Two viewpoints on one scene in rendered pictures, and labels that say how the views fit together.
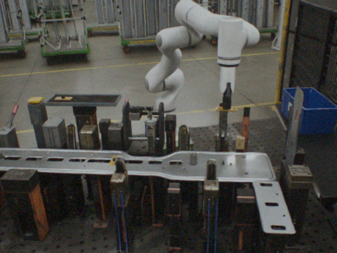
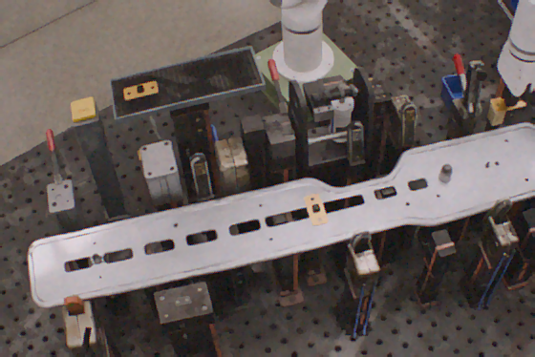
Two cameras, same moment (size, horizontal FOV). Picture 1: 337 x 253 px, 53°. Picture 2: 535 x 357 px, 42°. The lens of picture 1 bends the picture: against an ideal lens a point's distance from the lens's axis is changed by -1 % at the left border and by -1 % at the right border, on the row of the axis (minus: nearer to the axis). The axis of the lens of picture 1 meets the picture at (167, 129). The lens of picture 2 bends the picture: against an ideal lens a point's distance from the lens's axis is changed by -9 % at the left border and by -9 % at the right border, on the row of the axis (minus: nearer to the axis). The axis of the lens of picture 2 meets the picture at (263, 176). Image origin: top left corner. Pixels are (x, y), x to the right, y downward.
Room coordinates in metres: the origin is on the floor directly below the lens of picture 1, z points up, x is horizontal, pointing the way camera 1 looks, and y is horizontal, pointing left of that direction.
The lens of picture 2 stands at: (0.43, 0.63, 2.49)
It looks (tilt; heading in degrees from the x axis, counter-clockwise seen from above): 55 degrees down; 342
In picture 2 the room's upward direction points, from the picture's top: 3 degrees counter-clockwise
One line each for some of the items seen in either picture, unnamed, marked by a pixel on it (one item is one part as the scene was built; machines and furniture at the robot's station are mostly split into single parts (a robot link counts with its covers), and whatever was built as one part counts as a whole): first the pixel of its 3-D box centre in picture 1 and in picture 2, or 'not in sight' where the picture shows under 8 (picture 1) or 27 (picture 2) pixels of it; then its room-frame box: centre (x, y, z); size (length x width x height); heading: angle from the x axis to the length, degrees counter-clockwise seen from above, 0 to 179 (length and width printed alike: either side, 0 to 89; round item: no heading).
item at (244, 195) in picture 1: (242, 224); (524, 249); (1.05, -0.28, 0.84); 0.11 x 0.10 x 0.28; 174
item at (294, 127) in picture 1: (293, 129); not in sight; (1.20, -0.49, 1.17); 0.12 x 0.01 x 0.34; 174
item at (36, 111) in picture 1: (43, 140); (101, 164); (1.67, 0.68, 0.92); 0.08 x 0.08 x 0.44; 84
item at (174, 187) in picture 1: (175, 218); (434, 271); (1.09, -0.02, 0.84); 0.11 x 0.08 x 0.29; 174
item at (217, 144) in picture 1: (220, 168); (455, 145); (1.40, -0.25, 0.88); 0.07 x 0.06 x 0.35; 174
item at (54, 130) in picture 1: (60, 158); (170, 206); (1.49, 0.54, 0.90); 0.13 x 0.10 x 0.41; 174
